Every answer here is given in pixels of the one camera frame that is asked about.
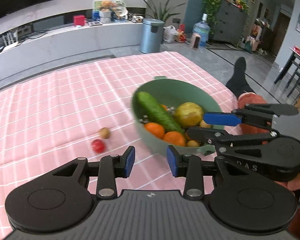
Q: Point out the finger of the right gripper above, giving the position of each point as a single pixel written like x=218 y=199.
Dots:
x=222 y=119
x=208 y=136

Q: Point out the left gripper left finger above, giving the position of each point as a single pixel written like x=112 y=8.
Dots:
x=66 y=195

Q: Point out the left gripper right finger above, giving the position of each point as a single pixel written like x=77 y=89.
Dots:
x=236 y=197

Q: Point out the yellow-green pear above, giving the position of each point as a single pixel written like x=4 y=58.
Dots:
x=188 y=114

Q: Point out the large orange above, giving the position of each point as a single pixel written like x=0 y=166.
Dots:
x=155 y=129

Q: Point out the green colander bowl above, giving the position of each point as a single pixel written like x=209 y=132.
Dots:
x=171 y=93

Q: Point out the red tomato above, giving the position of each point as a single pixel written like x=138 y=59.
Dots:
x=98 y=146

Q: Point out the green cucumber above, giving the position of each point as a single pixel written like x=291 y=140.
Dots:
x=157 y=113

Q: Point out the small brown longan fruit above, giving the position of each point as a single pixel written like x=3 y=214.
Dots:
x=104 y=133

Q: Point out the person right hand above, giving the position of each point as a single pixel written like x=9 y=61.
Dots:
x=298 y=179

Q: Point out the black sock foot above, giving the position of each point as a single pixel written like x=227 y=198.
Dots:
x=237 y=83

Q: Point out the pink small heater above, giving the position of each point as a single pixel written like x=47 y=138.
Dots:
x=195 y=41

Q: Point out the grey drawer cabinet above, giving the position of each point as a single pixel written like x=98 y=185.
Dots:
x=230 y=23

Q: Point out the pink checkered tablecloth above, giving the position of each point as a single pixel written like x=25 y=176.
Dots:
x=51 y=120

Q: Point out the black dining table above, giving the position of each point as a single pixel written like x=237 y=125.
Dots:
x=293 y=61

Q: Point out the blue water bottle jug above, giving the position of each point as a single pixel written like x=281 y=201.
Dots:
x=202 y=29

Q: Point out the white plastic bag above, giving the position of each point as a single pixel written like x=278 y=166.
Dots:
x=170 y=33

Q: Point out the blue-grey trash bin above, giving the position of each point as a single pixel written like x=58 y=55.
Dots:
x=152 y=34

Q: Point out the potted long-leaf plant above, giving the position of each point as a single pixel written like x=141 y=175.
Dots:
x=162 y=12

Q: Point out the teddy bear gift bundle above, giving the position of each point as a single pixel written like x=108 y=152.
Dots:
x=107 y=11

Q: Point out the grey tv console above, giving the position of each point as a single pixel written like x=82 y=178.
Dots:
x=67 y=42

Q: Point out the white wifi router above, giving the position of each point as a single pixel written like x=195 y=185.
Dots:
x=11 y=39

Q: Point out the red box on console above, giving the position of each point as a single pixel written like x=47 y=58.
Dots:
x=79 y=20

